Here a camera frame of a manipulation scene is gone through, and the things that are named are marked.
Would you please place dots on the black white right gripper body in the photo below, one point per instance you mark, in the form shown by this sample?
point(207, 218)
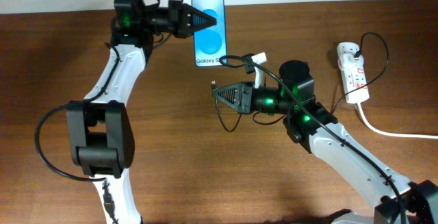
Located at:
point(265, 100)

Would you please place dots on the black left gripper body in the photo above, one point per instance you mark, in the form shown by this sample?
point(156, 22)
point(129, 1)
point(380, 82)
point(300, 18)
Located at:
point(168, 19)

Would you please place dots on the blue Galaxy smartphone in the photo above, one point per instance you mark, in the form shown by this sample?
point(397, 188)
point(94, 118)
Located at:
point(211, 43)

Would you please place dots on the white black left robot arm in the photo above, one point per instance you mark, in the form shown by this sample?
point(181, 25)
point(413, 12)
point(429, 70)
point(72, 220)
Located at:
point(101, 138)

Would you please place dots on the white charger plug adapter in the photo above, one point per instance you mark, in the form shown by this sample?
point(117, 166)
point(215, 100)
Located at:
point(348, 61)

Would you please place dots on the white power strip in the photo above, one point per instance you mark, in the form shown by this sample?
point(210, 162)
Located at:
point(353, 80)

